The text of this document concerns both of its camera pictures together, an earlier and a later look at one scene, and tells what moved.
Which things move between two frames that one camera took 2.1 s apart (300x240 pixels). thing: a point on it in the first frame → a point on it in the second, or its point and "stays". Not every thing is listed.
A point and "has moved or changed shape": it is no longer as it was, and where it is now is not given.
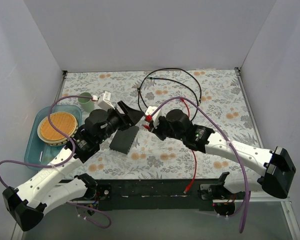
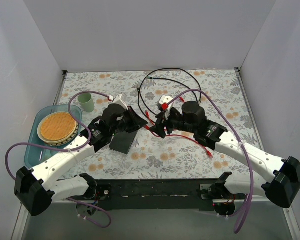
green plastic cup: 87,105 stays
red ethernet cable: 190,185 has moved or changed shape
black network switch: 122,139 stays
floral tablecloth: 124,113 stays
